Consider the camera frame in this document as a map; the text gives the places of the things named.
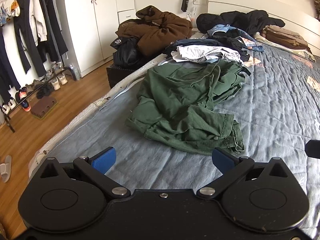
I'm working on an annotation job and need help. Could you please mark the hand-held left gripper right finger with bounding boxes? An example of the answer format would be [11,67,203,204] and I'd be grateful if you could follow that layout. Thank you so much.
[197,147,292,200]

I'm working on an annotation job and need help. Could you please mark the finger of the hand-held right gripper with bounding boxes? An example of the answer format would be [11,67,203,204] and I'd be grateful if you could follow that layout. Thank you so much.
[305,140,320,159]

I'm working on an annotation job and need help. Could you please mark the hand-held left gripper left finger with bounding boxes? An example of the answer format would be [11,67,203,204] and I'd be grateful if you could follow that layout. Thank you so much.
[40,147,131,200]

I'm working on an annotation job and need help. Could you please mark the green t-shirt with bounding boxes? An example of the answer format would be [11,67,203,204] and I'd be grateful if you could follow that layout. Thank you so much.
[124,59,247,155]

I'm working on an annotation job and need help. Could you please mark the black clothes rack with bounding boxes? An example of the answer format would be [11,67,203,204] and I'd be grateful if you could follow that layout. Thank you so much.
[0,0,70,133]

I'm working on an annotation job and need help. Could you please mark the stack of folded brown clothes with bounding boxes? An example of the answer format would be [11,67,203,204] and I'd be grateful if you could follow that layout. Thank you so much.
[261,25,313,55]

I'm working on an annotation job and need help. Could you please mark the hanging dark navy clothes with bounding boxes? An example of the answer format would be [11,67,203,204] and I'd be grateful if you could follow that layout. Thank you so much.
[0,29,22,104]

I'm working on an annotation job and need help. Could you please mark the black ribbed stool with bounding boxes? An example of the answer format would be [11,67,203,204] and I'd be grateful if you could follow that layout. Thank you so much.
[106,64,140,89]

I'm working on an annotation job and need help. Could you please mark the row of shoes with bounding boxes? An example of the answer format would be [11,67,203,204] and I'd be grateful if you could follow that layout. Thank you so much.
[0,61,69,114]

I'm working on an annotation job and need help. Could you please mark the beige slipper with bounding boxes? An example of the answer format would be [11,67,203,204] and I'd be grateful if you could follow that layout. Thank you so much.
[0,164,11,183]
[1,155,12,171]

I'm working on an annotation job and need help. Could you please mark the black puffer jacket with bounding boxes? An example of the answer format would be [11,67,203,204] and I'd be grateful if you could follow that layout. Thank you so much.
[110,37,150,68]

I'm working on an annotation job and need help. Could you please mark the black crumpled garment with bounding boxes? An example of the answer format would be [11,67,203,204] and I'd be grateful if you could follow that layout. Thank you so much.
[207,29,250,63]

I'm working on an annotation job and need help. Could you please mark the dark navy garment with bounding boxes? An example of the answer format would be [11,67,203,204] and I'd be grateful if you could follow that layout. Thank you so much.
[164,38,215,55]

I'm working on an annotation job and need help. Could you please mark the brown jacket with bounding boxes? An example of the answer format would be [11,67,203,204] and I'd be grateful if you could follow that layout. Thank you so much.
[115,5,193,57]

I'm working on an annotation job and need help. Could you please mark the tabby cat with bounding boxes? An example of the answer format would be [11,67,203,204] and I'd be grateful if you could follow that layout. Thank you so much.
[312,0,320,20]

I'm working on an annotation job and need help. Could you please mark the white wardrobe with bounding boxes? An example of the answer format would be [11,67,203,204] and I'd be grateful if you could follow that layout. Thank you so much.
[62,0,137,78]

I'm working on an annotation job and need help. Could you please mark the white drawer unit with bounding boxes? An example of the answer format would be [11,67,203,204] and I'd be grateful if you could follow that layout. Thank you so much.
[117,9,137,27]

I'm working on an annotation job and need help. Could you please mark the hanging black trousers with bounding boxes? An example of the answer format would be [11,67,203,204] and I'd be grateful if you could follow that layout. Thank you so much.
[13,0,47,78]
[35,0,69,63]

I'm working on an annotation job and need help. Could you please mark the white headboard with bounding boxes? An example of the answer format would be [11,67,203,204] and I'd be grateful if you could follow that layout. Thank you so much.
[207,0,320,57]

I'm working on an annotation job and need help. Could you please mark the hanging white hoodie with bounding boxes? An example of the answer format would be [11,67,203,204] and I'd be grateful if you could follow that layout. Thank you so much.
[27,0,48,47]

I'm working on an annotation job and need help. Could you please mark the small hanging laundry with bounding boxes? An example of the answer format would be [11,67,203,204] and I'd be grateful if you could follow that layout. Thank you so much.
[0,0,21,27]

